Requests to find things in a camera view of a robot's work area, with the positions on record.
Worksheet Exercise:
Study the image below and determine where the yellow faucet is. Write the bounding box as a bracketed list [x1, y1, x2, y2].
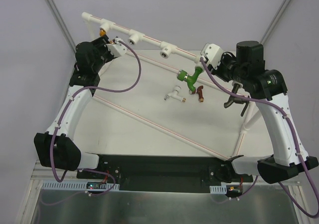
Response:
[99, 28, 107, 36]

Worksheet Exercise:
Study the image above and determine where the white pipe frame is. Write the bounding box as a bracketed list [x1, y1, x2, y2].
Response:
[81, 11, 262, 160]

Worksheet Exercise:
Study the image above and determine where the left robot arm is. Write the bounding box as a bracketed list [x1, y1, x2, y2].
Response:
[34, 35, 115, 179]

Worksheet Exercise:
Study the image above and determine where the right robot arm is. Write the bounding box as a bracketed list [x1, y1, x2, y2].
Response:
[204, 41, 319, 184]

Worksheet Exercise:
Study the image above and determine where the dark red faucet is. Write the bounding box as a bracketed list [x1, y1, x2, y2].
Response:
[189, 86, 204, 103]

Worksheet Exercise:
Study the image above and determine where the green faucet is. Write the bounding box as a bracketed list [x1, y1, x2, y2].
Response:
[176, 66, 203, 93]

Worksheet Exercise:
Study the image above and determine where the white faucet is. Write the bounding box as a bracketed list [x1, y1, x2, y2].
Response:
[164, 86, 186, 103]

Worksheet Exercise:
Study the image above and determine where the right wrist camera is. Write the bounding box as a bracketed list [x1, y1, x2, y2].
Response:
[200, 43, 224, 70]

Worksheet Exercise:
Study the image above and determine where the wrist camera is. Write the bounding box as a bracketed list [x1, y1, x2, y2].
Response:
[200, 43, 224, 70]
[107, 37, 127, 58]

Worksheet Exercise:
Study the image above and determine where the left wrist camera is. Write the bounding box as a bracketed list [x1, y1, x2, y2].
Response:
[107, 37, 127, 58]

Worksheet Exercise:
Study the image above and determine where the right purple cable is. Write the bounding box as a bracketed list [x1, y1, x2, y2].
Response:
[201, 61, 316, 219]

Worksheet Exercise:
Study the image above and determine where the purple cable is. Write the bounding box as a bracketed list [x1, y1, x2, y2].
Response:
[201, 61, 316, 219]
[51, 40, 143, 197]

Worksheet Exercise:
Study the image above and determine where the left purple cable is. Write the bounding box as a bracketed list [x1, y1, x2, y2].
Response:
[51, 40, 143, 197]

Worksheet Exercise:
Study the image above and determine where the right cable duct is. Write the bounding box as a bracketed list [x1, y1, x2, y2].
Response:
[209, 185, 244, 195]

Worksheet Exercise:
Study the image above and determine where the cable duct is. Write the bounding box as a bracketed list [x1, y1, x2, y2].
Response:
[42, 180, 120, 192]
[209, 185, 244, 195]

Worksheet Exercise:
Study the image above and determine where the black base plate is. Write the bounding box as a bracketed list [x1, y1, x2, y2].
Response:
[76, 155, 253, 193]

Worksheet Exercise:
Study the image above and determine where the left cable duct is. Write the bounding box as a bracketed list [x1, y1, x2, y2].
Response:
[42, 180, 120, 192]

